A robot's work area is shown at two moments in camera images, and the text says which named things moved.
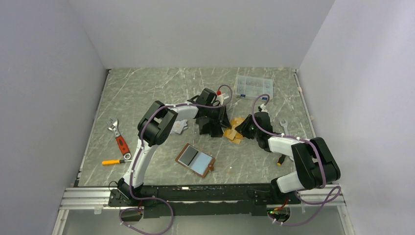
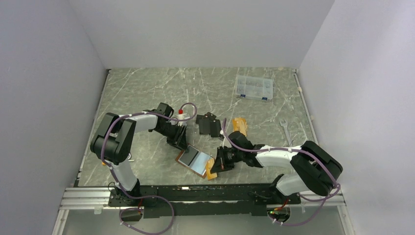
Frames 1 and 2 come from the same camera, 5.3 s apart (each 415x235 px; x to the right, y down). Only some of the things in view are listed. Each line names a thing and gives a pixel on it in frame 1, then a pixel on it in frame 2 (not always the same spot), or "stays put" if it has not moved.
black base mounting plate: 209,200 stays put
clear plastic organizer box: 253,87 stays put
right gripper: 242,128 to 220,163
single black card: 188,155 stays put
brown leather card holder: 196,160 stays put
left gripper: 222,118 to 179,139
